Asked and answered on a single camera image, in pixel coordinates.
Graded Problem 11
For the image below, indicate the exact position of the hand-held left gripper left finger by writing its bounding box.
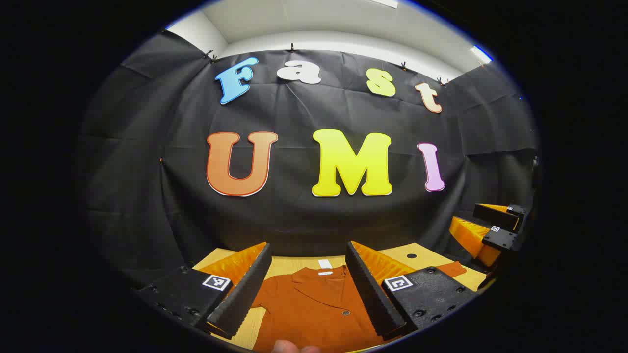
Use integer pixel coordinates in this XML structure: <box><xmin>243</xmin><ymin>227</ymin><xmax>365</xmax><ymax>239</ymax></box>
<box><xmin>135</xmin><ymin>242</ymin><xmax>273</xmax><ymax>340</ymax></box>

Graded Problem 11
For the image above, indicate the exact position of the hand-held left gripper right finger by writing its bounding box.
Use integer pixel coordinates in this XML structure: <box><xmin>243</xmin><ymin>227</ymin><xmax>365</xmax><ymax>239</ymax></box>
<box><xmin>345</xmin><ymin>240</ymin><xmax>477</xmax><ymax>342</ymax></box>

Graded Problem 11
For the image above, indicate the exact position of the orange button shirt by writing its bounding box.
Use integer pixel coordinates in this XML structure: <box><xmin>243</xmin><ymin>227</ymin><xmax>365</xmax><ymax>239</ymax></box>
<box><xmin>251</xmin><ymin>261</ymin><xmax>468</xmax><ymax>353</ymax></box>

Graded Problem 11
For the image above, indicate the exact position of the black backdrop cloth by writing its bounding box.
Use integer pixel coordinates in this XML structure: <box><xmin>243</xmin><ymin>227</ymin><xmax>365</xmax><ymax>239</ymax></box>
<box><xmin>78</xmin><ymin>30</ymin><xmax>540</xmax><ymax>290</ymax></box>

